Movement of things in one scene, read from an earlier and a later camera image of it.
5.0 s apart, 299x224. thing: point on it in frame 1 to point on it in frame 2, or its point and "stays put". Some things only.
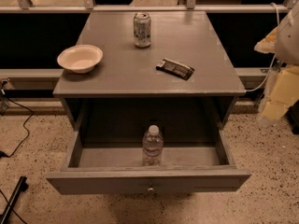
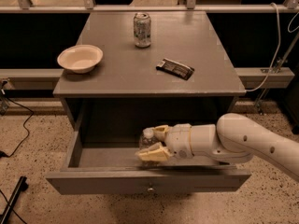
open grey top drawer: x=118 y=169 stays put
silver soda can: x=142 y=30 stays put
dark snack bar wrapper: x=176 y=68 stays put
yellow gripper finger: x=268 y=44 to x=160 y=133
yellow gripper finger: x=285 y=91 to x=156 y=153
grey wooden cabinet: x=126 y=91 stays put
